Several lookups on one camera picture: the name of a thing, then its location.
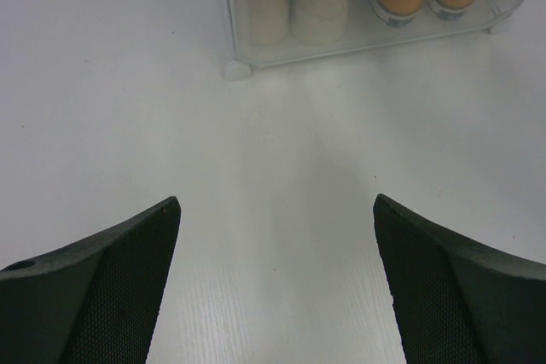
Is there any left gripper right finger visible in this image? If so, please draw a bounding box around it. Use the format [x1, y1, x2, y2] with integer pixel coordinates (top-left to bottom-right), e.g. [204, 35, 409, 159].
[373, 194, 545, 363]

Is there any white plastic shoe cabinet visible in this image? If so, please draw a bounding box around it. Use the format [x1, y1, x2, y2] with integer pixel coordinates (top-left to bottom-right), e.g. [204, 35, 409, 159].
[211, 0, 543, 82]

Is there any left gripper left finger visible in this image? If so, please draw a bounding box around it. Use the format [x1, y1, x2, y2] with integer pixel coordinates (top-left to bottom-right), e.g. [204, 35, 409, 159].
[1, 196, 182, 363]

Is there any beige lace sneaker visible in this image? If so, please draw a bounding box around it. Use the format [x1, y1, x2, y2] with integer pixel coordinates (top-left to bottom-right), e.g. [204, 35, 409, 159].
[291, 0, 349, 46]
[247, 0, 289, 45]

